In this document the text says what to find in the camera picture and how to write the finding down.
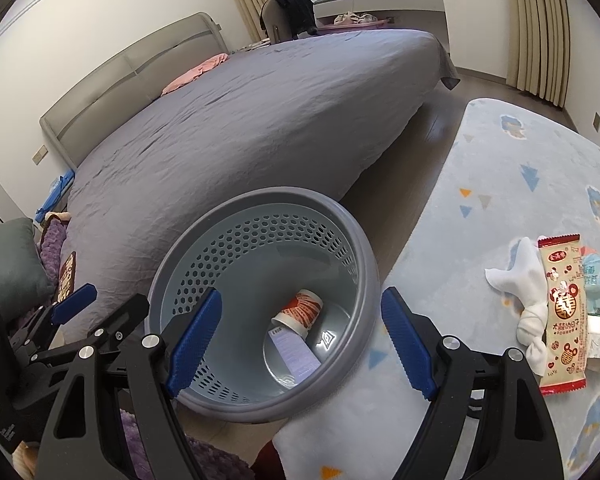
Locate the dark red cloth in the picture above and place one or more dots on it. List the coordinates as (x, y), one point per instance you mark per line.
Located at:
(267, 462)

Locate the white printed packet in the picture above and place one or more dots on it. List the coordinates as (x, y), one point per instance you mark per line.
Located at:
(292, 355)

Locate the brown chair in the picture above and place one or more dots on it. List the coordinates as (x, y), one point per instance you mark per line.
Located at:
(275, 22)

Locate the beige wall switch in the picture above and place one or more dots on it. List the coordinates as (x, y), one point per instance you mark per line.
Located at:
(40, 155)

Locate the red and cream snack wrapper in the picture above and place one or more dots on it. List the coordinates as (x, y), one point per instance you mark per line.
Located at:
(562, 310)

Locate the white window desk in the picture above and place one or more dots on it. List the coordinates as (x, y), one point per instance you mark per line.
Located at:
(410, 5)

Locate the pink cloth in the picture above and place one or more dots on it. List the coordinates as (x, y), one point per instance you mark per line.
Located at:
(195, 72)

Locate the light blue printed blanket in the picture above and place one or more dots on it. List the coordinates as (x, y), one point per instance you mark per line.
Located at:
(480, 185)

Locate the red and white paper cup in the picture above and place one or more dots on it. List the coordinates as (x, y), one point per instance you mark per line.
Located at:
(300, 312)

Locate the black garment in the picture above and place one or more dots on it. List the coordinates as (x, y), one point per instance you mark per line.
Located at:
(297, 10)

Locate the purple fluffy rug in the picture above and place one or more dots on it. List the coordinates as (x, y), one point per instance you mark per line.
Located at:
(215, 460)

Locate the pile of pink clothes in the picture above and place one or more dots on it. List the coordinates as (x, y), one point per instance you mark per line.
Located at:
(355, 19)

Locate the blue plastic packet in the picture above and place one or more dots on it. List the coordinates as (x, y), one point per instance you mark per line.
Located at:
(55, 195)

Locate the knotted white cloth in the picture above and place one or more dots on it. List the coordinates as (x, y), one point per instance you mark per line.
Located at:
(527, 270)

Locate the green pillow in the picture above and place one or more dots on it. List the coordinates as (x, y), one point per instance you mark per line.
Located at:
(12, 265)

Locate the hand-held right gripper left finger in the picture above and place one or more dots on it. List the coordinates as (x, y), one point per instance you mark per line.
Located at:
(196, 342)

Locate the bed with grey sheet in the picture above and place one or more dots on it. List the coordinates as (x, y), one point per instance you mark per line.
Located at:
(260, 120)

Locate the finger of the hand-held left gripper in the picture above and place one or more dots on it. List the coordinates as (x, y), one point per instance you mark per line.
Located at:
(72, 302)
(122, 317)

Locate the purple fluffy cushion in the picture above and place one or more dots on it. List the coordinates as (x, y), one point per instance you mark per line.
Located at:
(54, 250)

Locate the grey perforated plastic basket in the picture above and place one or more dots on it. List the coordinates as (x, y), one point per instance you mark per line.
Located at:
(280, 240)

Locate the brown printed packet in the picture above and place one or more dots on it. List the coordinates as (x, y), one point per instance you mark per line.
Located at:
(66, 274)

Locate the grey upholstered headboard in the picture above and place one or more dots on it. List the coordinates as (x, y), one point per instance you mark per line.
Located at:
(115, 80)

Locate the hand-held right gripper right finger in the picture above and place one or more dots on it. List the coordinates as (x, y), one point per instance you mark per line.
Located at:
(407, 345)

